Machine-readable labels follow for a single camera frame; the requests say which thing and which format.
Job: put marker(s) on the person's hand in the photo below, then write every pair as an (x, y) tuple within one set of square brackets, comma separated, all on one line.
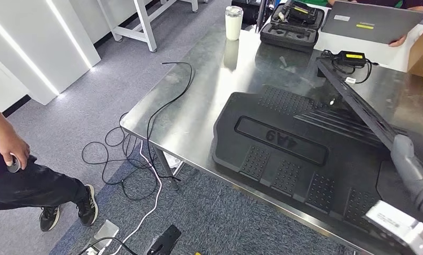
[(398, 41), (14, 146)]

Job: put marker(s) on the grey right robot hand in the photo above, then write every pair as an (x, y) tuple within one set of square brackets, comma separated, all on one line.
[(406, 162)]

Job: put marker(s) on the round grey controller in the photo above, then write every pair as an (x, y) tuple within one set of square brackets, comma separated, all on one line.
[(15, 166)]

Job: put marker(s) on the black plastic plate bracket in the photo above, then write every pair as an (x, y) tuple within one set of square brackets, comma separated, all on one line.
[(359, 102)]

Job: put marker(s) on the steel workbench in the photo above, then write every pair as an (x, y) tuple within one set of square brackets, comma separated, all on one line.
[(197, 105)]

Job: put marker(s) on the white desk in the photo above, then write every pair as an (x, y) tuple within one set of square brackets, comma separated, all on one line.
[(390, 58)]

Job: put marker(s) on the cardboard box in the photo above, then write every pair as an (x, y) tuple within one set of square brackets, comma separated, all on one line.
[(420, 56)]

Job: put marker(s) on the grey laptop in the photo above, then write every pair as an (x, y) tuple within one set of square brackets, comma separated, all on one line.
[(373, 23)]

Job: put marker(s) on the black power adapter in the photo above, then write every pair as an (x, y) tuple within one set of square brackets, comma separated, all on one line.
[(352, 59)]

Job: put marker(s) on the black rubber car mat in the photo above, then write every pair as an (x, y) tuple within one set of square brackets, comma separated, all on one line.
[(337, 162)]

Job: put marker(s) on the person's foot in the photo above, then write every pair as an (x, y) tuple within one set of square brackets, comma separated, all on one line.
[(49, 218), (88, 209)]

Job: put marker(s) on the black power tool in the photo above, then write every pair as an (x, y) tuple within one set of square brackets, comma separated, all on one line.
[(301, 12)]

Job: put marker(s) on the black tool case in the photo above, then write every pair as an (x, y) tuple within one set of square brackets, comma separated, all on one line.
[(288, 37)]

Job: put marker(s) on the silver floor socket box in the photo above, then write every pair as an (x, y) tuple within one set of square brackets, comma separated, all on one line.
[(105, 230)]

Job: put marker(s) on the white power strip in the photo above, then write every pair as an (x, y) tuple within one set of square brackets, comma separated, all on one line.
[(172, 161)]

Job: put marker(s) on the white tumbler cup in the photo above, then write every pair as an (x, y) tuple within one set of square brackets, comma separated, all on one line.
[(234, 24)]

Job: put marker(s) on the white metal frame table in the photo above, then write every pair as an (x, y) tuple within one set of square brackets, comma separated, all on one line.
[(146, 30)]

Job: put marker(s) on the dark grey bracket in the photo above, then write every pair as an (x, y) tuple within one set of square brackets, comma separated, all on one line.
[(165, 241)]

